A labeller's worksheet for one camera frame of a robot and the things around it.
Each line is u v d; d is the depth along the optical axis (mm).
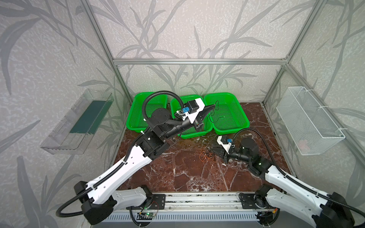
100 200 373
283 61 937
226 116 1125
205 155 909
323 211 399
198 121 453
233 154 652
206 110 477
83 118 697
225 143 621
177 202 753
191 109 385
